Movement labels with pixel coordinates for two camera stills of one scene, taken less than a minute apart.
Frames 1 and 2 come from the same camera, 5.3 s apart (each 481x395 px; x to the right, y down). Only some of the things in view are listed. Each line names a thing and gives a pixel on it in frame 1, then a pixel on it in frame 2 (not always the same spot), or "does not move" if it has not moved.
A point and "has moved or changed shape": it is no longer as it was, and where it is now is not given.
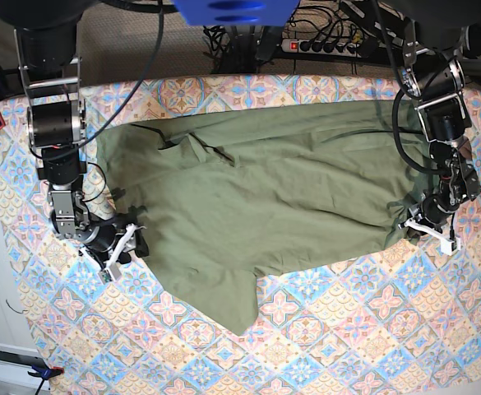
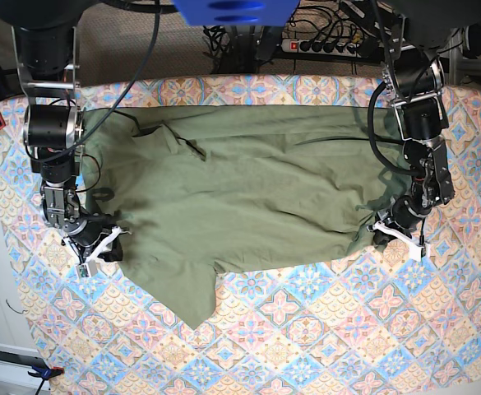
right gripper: (430, 216) -> (398, 217)
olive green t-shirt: (219, 199) has moved or changed shape
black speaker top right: (476, 40) does not move
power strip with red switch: (323, 48) does not move
